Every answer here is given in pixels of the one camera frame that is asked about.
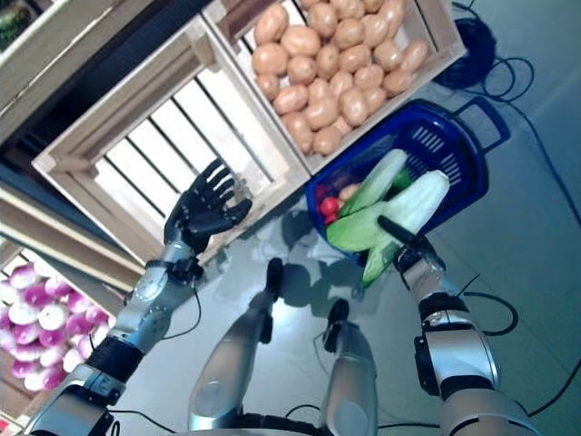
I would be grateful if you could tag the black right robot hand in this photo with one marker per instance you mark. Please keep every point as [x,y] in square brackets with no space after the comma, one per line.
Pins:
[408,250]

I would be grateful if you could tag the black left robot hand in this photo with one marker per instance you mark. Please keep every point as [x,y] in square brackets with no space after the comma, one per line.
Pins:
[199,213]

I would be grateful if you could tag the green white napa cabbage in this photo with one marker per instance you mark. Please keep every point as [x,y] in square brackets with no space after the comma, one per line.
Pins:
[377,181]
[422,200]

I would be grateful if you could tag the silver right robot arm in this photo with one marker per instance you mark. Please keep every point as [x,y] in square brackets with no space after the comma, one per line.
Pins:
[454,345]

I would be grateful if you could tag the blue plastic shopping basket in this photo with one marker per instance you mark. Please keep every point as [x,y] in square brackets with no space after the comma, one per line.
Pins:
[463,150]

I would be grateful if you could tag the green bell pepper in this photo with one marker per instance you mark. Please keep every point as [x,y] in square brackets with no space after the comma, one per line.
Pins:
[401,179]

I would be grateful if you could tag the red tomato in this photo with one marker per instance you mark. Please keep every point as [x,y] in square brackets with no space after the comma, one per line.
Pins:
[330,206]

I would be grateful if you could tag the black left robot foot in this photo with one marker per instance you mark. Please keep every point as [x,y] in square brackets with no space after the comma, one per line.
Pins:
[273,277]

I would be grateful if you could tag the black robot foot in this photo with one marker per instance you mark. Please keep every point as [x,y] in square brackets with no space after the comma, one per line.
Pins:
[273,277]
[337,318]

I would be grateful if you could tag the black right robot foot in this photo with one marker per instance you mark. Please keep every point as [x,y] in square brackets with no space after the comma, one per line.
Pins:
[337,318]

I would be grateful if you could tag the wooden display stand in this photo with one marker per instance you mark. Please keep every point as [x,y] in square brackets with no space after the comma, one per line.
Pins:
[68,222]

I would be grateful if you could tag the dark robot waist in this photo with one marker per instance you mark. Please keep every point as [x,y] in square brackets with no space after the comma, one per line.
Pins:
[277,424]

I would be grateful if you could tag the green striped pumpkin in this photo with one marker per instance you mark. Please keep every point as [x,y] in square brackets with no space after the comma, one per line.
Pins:
[11,20]

